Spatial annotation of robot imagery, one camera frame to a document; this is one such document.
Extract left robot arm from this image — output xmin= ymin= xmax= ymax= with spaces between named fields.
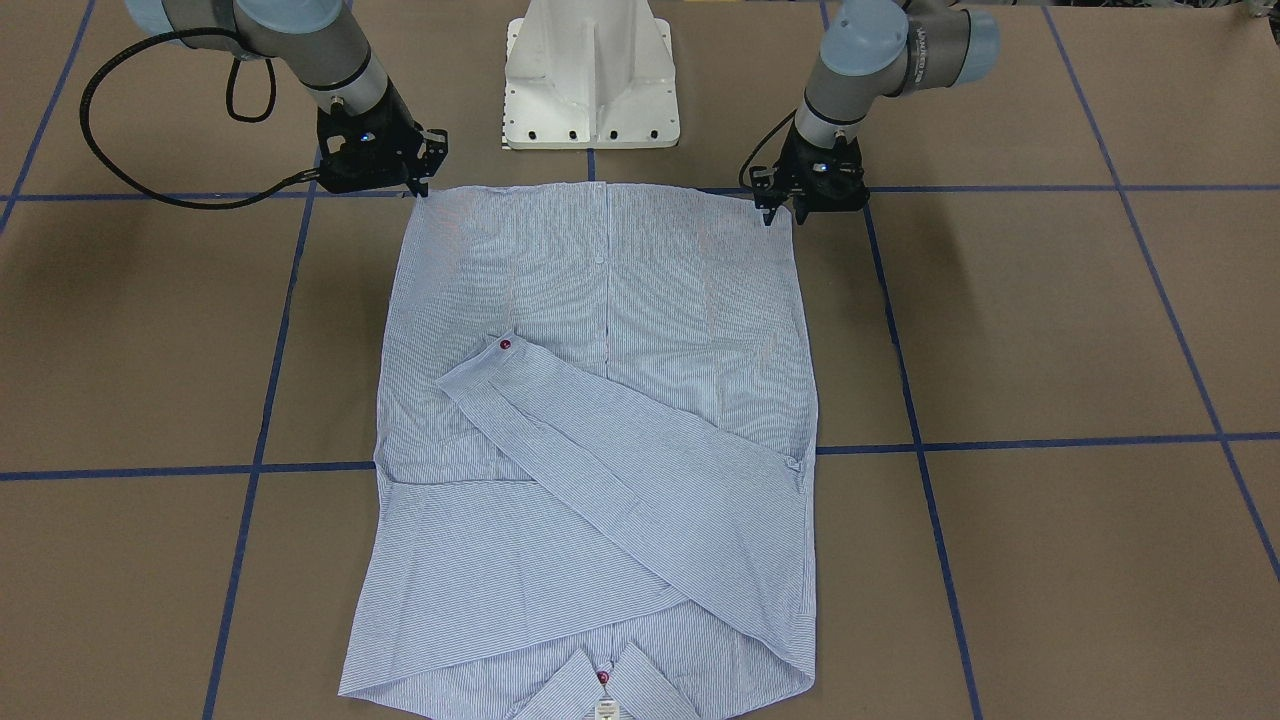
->
xmin=739 ymin=1 xmax=1001 ymax=225

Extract light blue striped shirt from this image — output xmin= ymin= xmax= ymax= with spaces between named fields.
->
xmin=338 ymin=182 xmax=819 ymax=719

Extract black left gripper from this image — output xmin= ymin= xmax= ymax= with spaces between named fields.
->
xmin=750 ymin=118 xmax=867 ymax=227

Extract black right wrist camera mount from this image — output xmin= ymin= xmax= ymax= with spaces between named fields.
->
xmin=317 ymin=142 xmax=419 ymax=193

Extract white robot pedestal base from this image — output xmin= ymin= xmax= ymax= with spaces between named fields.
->
xmin=502 ymin=1 xmax=682 ymax=151

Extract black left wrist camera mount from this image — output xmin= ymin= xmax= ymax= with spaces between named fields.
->
xmin=791 ymin=161 xmax=870 ymax=225

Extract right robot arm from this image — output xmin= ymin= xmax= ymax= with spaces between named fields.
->
xmin=125 ymin=1 xmax=448 ymax=197

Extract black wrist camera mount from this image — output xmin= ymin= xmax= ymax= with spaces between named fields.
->
xmin=791 ymin=161 xmax=870 ymax=225
xmin=317 ymin=142 xmax=419 ymax=193

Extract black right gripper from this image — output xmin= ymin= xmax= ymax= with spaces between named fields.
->
xmin=317 ymin=95 xmax=449 ymax=199

